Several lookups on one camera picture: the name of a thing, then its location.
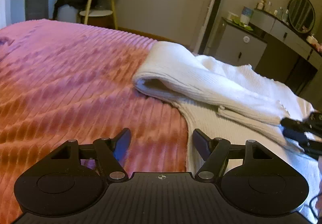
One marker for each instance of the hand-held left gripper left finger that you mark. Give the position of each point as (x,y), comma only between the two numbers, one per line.
(122,144)

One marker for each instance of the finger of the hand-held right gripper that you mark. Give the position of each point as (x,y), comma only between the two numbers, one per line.
(295,137)
(294,123)

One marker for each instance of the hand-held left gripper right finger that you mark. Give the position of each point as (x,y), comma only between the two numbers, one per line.
(200,143)

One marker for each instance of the white knit sweater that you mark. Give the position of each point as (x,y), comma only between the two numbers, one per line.
(201,75)

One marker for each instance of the pink cosmetic items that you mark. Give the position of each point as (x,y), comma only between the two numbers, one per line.
(313,41)

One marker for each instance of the grey vanity desk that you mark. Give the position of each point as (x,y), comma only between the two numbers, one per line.
(284,37)

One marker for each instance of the pink ribbed blanket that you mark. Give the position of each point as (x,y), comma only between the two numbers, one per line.
(63,75)

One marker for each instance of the grey cabinet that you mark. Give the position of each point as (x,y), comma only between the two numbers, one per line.
(239,45)

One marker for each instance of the small cosmetic bottle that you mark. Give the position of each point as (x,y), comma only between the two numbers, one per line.
(286,16)
(279,12)
(261,3)

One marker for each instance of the round black mirror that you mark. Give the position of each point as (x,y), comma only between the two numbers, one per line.
(301,13)

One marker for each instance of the green packet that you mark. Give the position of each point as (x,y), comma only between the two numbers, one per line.
(243,25)

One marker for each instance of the white blue canister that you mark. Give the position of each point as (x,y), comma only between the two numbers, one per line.
(246,15)

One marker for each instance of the round white side table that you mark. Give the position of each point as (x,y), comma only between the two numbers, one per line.
(100,12)

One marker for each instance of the white tower fan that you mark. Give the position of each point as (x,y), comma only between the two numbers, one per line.
(213,7)

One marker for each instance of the white bin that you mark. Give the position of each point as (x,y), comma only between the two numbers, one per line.
(66,13)

